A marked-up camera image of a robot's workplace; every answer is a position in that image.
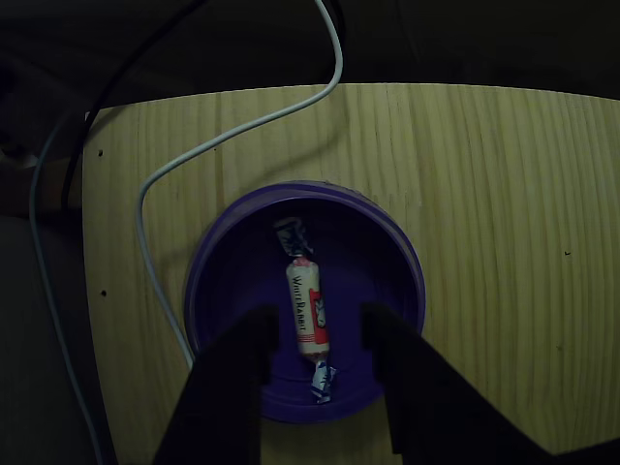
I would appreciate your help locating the purple plastic bowl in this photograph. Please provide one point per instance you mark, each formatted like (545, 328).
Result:
(232, 252)

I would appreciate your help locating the White Rabbit candy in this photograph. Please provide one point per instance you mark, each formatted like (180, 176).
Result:
(307, 305)

